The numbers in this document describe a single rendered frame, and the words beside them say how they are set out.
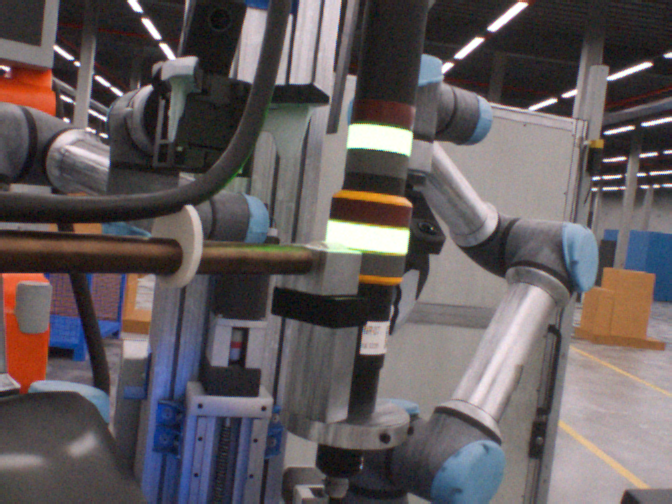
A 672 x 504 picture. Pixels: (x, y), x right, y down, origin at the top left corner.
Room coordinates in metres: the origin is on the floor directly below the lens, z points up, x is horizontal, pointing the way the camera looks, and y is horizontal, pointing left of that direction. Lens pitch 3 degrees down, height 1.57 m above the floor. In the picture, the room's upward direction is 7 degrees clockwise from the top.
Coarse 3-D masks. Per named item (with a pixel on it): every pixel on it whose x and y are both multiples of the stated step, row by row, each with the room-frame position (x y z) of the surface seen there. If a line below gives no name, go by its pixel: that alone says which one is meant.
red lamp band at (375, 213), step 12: (336, 204) 0.38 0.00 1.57; (348, 204) 0.37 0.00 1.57; (360, 204) 0.37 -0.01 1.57; (372, 204) 0.37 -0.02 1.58; (384, 204) 0.37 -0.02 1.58; (396, 204) 0.37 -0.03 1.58; (336, 216) 0.38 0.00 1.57; (348, 216) 0.37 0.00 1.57; (360, 216) 0.37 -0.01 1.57; (372, 216) 0.37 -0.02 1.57; (384, 216) 0.37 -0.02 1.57; (396, 216) 0.38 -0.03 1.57; (408, 216) 0.38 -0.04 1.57; (408, 228) 0.39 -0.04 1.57
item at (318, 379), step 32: (320, 256) 0.34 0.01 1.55; (352, 256) 0.36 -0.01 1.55; (288, 288) 0.35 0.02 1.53; (320, 288) 0.34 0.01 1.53; (352, 288) 0.36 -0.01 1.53; (320, 320) 0.35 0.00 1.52; (352, 320) 0.35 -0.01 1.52; (288, 352) 0.37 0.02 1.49; (320, 352) 0.36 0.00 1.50; (352, 352) 0.36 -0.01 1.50; (288, 384) 0.37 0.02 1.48; (320, 384) 0.36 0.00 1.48; (288, 416) 0.37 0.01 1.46; (320, 416) 0.36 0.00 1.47; (352, 416) 0.37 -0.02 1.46; (384, 416) 0.38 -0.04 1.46; (352, 448) 0.36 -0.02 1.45; (384, 448) 0.37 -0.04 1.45
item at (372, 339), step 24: (360, 288) 0.38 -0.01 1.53; (384, 288) 0.38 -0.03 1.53; (384, 312) 0.38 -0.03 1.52; (360, 336) 0.38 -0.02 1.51; (384, 336) 0.38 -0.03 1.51; (360, 360) 0.38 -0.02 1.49; (384, 360) 0.39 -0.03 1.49; (360, 384) 0.38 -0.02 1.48; (360, 408) 0.38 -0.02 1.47; (336, 456) 0.38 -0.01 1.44; (360, 456) 0.39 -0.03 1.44
